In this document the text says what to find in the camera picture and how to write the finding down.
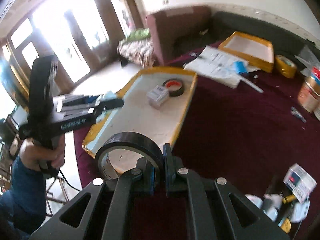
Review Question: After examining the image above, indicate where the blue sleeved left forearm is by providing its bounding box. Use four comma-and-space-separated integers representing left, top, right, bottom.
1, 157, 46, 239

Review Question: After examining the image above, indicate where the left hand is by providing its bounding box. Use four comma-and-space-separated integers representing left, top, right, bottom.
20, 135, 66, 171

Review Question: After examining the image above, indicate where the near yellow edged tray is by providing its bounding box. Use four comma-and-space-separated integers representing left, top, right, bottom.
82, 67, 197, 157

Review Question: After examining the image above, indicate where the yellow edged tray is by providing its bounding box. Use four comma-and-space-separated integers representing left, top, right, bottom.
218, 31, 274, 73
82, 67, 197, 157

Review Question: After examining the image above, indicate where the maroon tablecloth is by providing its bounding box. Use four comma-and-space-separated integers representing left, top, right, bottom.
73, 39, 320, 240

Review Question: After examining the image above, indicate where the black tape roll red core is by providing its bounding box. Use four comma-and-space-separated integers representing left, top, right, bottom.
163, 79, 184, 97

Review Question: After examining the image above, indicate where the white usb charger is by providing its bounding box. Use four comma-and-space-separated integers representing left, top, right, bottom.
245, 194, 310, 224

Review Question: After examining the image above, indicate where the yellow black screwdriver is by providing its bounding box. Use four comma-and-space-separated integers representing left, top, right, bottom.
281, 194, 297, 204

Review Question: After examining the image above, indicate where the patterned blanket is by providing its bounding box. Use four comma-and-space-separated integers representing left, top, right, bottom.
117, 38, 156, 68

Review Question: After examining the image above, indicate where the yellow tape roll near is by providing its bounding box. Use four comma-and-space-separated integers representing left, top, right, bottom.
278, 218, 291, 234

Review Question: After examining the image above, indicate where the yellow tape roll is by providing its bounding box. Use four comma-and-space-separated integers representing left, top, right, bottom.
274, 55, 297, 79
278, 218, 291, 234

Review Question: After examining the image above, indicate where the white paper tube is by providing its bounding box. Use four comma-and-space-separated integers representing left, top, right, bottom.
241, 76, 264, 94

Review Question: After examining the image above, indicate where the white blue red box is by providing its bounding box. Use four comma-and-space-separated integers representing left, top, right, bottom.
283, 163, 317, 203

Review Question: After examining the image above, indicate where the green cloth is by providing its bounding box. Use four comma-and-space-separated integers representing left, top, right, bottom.
126, 28, 151, 42

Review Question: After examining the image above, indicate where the open paper notebook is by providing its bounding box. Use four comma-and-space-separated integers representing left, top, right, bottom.
184, 46, 258, 89

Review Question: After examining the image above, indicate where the small light blue box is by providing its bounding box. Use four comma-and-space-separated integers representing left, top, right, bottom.
233, 61, 247, 75

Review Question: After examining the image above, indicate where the small blue foil packet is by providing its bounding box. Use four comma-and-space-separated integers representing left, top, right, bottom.
291, 107, 306, 123

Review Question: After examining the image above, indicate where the maroon armchair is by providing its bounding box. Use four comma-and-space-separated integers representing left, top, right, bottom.
146, 5, 212, 66

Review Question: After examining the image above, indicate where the far yellow edged tray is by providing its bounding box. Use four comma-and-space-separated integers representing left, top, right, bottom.
218, 31, 274, 73

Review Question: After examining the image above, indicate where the gold labelled jar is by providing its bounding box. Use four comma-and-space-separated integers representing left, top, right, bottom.
297, 67, 319, 113

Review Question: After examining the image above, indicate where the yellow tape roll far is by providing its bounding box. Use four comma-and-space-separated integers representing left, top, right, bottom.
274, 55, 297, 79

